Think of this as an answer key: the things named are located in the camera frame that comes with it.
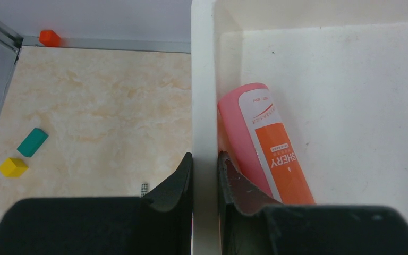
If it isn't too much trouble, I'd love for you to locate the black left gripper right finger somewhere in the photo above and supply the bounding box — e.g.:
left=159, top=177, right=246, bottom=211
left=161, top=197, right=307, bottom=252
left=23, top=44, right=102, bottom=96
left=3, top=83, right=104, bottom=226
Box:
left=218, top=151, right=408, bottom=254

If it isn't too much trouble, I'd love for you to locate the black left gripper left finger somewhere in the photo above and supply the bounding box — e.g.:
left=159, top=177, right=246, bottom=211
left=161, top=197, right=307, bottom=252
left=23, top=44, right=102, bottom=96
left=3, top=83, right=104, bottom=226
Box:
left=0, top=152, right=193, bottom=254

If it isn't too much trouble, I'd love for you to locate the pink spray bottle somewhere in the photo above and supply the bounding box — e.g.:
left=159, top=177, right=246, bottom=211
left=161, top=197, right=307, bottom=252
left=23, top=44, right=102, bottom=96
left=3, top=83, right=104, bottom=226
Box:
left=217, top=83, right=315, bottom=205

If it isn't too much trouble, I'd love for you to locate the white drawer organizer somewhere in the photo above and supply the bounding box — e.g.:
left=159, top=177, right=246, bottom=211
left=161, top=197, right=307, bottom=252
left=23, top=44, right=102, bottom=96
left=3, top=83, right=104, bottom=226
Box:
left=191, top=1, right=408, bottom=254

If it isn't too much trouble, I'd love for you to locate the teal toy block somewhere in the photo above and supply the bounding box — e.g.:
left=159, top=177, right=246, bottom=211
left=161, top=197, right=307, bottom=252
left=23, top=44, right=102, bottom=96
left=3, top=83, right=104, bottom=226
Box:
left=17, top=127, right=48, bottom=158

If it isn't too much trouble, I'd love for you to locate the yellow toy block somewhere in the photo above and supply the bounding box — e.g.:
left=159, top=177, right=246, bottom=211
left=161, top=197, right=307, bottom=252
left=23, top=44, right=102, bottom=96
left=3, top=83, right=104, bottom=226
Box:
left=0, top=158, right=28, bottom=178

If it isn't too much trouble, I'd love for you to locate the orange corner block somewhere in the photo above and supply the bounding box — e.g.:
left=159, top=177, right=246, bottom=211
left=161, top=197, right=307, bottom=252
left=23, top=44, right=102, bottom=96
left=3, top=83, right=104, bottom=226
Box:
left=39, top=30, right=61, bottom=47

